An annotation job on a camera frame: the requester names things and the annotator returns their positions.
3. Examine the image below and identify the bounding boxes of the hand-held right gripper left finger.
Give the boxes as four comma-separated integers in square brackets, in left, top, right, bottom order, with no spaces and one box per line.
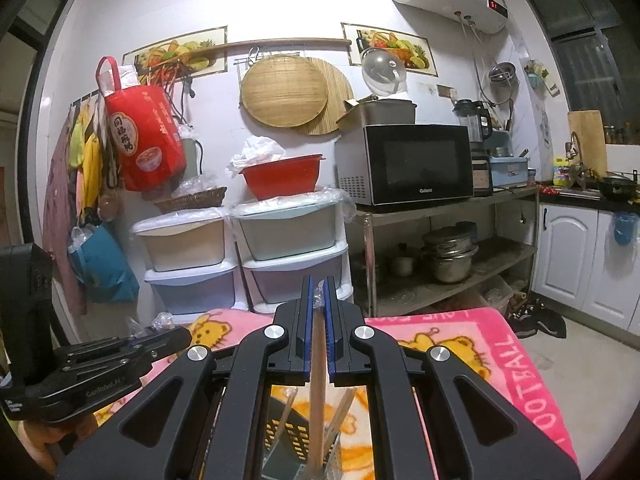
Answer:
[57,276,317,480]

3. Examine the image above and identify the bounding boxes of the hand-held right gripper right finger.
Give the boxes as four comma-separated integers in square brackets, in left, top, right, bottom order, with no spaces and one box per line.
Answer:
[322,276,583,480]

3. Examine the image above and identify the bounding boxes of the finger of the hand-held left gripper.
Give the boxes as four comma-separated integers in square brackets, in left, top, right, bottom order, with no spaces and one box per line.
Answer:
[52,327,193,368]
[10,355,156,423]

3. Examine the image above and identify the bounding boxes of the bunch of wooden chopsticks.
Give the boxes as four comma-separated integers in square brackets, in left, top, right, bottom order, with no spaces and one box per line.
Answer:
[272,387,358,461]

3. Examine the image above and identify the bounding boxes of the plastic-wrapped chopstick pair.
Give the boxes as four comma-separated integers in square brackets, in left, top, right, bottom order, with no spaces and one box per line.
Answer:
[305,290,328,480]

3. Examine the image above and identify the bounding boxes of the green plastic utensil basket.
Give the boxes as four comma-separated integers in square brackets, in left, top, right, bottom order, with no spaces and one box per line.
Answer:
[262,382,373,480]

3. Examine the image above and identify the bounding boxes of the blue hanging bag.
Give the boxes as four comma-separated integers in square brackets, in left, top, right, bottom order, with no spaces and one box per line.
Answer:
[70,222,141,303]

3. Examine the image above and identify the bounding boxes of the pink hanging cloth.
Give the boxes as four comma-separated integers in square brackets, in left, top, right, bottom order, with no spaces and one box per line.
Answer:
[42,125,88,316]

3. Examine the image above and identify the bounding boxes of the small steel pot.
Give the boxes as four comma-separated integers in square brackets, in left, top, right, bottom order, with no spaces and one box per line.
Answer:
[387,242,418,277]

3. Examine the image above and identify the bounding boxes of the stacked plastic storage drawers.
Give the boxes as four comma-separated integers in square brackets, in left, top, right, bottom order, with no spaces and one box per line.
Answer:
[232,190,357,313]

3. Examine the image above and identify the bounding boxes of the brown round hanging scoop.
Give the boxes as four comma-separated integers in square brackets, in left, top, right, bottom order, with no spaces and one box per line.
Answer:
[97,194,121,221]

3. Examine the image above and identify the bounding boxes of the large steel pot stack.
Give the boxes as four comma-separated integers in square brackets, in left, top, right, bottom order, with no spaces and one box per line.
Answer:
[422,222,480,285]

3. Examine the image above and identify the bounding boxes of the red plastic basin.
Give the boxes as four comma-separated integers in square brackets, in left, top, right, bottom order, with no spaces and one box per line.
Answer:
[239,154,326,201]

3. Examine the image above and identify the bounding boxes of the wicker basket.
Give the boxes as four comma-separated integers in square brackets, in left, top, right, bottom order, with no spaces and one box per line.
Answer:
[154,186,228,213]

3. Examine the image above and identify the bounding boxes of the yellow hanging cloth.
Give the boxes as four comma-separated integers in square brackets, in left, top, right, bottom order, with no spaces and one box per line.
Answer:
[69,102,106,211]

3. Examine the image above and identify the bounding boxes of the clear plastic box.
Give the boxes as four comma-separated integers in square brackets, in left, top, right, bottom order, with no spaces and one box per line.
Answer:
[470,277,516,313]

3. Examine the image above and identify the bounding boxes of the pink printed blanket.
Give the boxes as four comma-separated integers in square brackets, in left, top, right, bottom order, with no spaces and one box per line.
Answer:
[90,305,578,480]

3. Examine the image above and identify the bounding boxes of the white plastic bag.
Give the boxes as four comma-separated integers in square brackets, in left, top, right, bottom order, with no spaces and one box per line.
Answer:
[229,135,287,177]

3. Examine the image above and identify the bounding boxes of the black microwave oven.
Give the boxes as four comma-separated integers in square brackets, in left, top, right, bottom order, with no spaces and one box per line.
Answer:
[335,124,475,207]

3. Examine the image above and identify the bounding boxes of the metal shelf rack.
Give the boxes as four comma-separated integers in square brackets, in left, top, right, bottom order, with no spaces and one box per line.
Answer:
[345,187,541,318]

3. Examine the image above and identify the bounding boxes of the red printed bag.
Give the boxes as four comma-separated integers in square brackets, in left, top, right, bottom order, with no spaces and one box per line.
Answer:
[96,56,188,192]

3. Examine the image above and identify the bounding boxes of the grey metal pan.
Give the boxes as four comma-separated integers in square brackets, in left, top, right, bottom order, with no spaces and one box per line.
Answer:
[336,99,417,131]

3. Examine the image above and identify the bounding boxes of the round bamboo mat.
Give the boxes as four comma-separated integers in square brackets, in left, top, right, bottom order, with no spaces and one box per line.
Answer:
[300,57,355,136]

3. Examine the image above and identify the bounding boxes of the round bamboo tray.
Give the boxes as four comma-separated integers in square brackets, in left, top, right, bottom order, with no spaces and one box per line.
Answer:
[240,56,328,127]

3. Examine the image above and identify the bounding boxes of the light blue appliance box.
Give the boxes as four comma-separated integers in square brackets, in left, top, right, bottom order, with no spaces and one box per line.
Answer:
[487,132,531,191]

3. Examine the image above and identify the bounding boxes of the black blender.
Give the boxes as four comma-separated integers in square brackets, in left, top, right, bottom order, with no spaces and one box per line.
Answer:
[452,99,495,197]

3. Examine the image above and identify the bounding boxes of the white kitchen cabinets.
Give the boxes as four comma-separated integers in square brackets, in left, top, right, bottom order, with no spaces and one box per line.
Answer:
[532,200,640,331]

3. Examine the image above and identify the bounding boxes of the glass pot lid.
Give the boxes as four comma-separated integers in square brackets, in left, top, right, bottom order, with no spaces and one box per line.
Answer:
[361,46,407,95]

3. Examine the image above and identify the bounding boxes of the black kitchen countertop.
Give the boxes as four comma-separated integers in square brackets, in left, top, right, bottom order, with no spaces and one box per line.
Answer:
[539,187,640,213]

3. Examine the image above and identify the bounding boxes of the hanging steel pot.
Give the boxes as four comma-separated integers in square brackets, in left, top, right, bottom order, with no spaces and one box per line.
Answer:
[489,62,517,86]

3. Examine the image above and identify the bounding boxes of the metal faucet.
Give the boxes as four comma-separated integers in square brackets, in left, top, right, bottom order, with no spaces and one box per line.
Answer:
[565,131,586,168]

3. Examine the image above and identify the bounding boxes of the blue hanging cup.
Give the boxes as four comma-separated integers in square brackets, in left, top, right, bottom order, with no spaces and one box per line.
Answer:
[612,211,638,247]

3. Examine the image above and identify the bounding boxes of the black wok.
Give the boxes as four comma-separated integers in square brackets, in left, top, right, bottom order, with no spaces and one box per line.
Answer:
[582,170,640,203]

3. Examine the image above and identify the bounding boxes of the wooden cutting board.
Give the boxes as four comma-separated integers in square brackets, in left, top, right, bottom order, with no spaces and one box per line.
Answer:
[567,110,608,161]

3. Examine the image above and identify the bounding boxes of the row of spice jars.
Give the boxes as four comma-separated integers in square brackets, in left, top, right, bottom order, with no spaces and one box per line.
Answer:
[602,122,640,146]

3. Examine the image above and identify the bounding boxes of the dark window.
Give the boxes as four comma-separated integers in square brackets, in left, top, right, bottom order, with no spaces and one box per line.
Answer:
[515,0,640,133]

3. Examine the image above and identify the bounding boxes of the wall hook rail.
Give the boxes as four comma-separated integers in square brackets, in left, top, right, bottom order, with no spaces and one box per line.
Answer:
[70,89,108,108]

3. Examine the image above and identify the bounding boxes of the small fruit wall poster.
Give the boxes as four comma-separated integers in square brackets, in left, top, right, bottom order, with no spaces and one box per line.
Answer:
[341,22,432,71]

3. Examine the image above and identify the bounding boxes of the wide fruit wall poster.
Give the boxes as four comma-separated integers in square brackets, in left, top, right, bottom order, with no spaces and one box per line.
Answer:
[122,25,228,78]

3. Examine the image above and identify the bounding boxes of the green wall organiser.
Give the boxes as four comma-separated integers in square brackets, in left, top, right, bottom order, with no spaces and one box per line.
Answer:
[525,57,561,96]

